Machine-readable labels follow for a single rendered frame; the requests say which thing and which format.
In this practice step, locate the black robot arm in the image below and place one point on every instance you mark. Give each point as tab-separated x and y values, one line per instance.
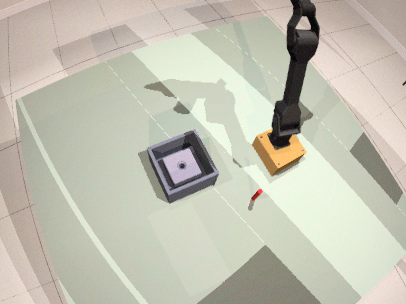
301	45

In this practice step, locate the red peg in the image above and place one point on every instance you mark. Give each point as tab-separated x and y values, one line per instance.
256	195

